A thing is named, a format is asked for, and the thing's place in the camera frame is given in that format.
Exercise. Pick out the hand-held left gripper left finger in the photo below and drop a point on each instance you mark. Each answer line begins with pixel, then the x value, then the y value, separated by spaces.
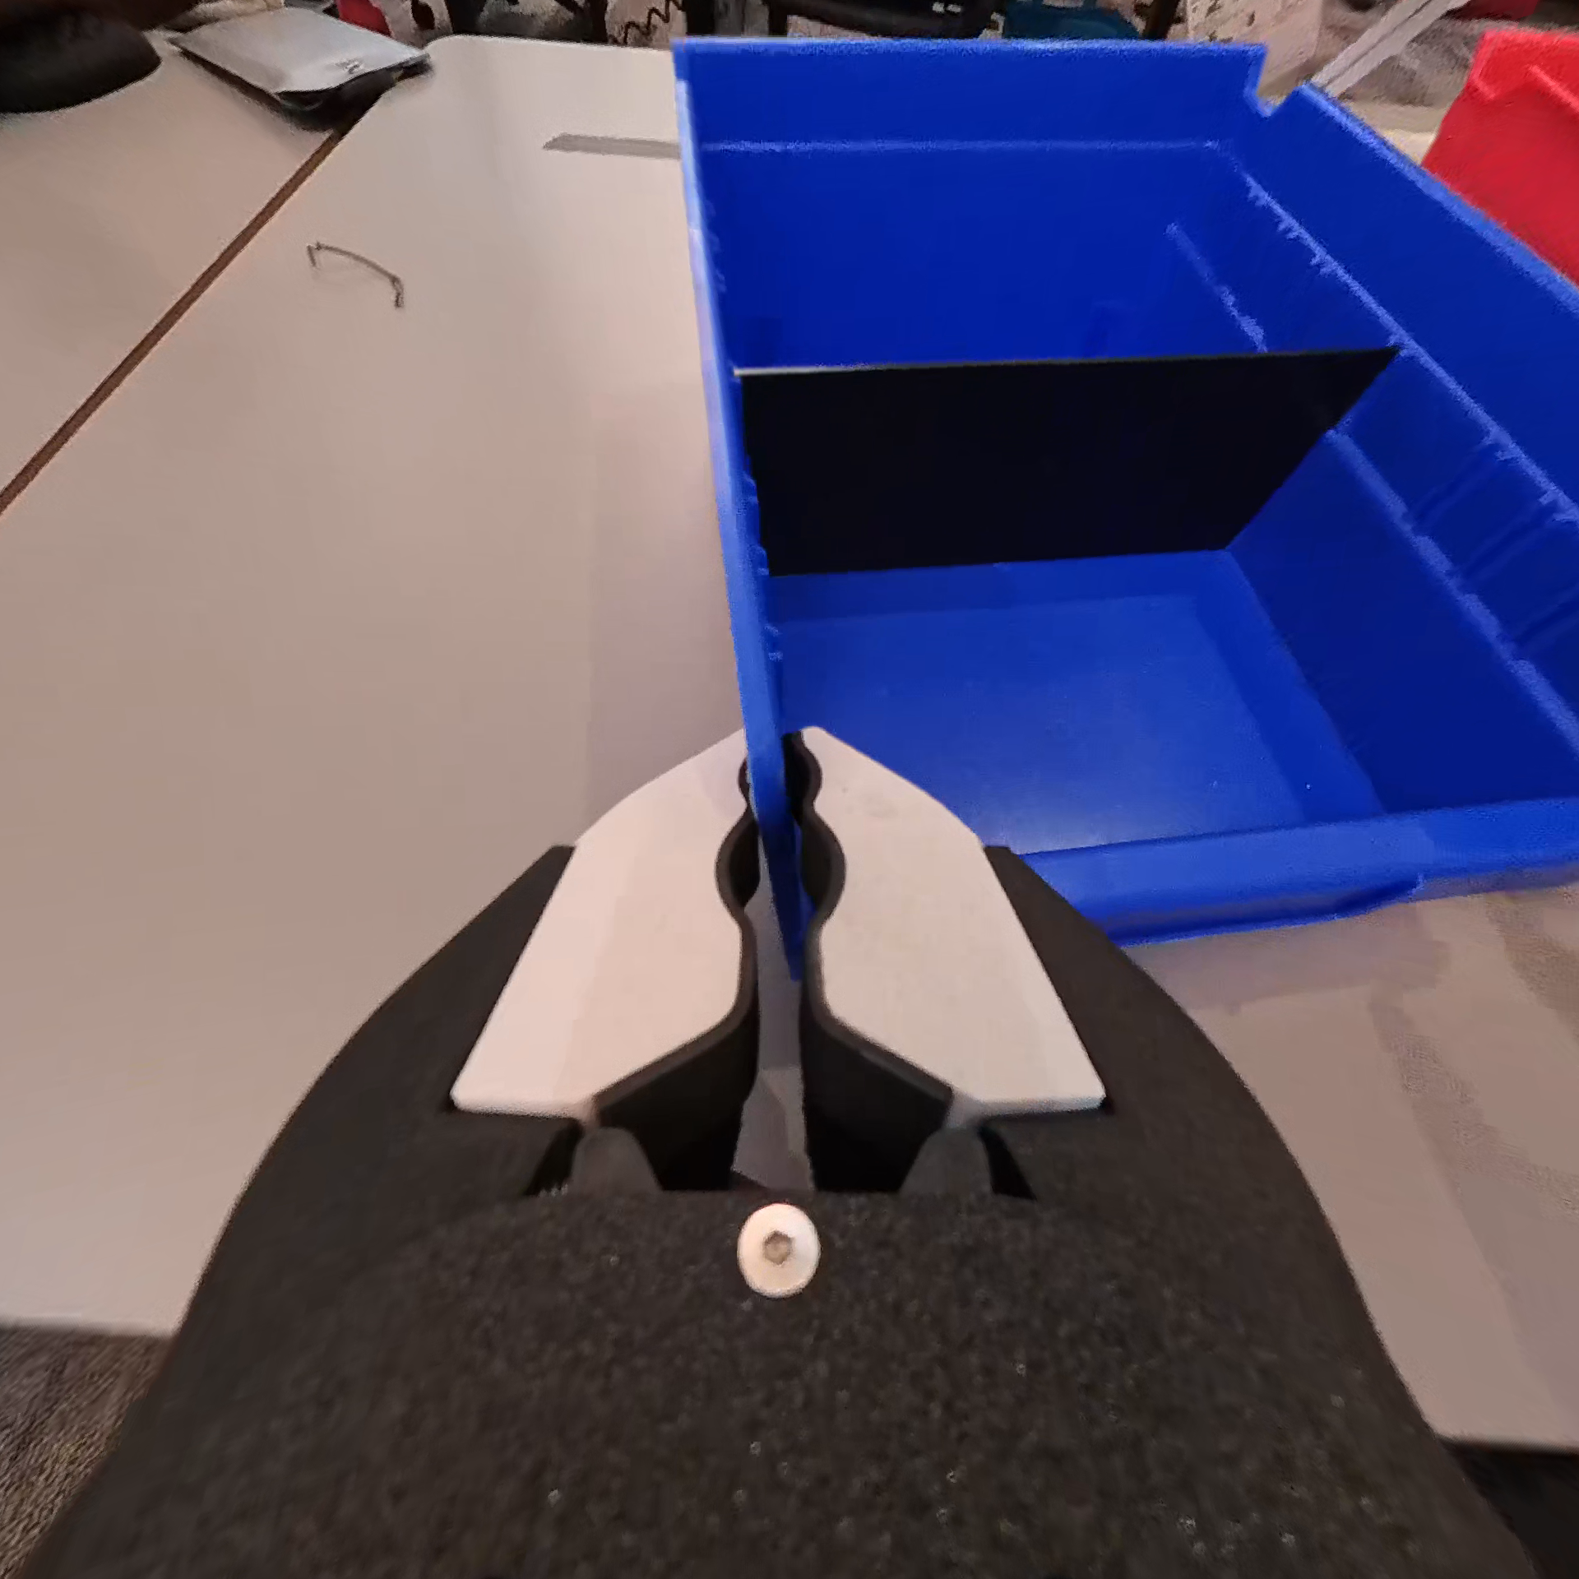
pixel 592 974

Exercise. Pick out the white table leg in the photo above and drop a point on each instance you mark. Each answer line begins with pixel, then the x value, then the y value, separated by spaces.
pixel 1382 50

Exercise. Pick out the black bin divider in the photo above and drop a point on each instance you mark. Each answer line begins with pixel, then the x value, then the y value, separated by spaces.
pixel 1012 469

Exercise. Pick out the red storage bin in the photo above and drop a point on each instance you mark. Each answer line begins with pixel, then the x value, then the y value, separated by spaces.
pixel 1523 149

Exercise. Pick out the grey foil pouch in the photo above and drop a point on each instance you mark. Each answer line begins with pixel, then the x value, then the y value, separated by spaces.
pixel 303 61

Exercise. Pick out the large blue storage bin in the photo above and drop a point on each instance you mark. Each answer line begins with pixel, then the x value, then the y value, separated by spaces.
pixel 1048 703

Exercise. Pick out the grey tape strip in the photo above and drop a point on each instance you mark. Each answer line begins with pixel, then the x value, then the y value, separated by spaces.
pixel 610 145

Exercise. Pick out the black bag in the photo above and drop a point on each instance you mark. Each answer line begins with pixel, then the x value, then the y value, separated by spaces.
pixel 67 61

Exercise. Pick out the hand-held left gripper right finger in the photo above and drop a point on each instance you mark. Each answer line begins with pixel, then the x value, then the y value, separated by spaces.
pixel 949 974

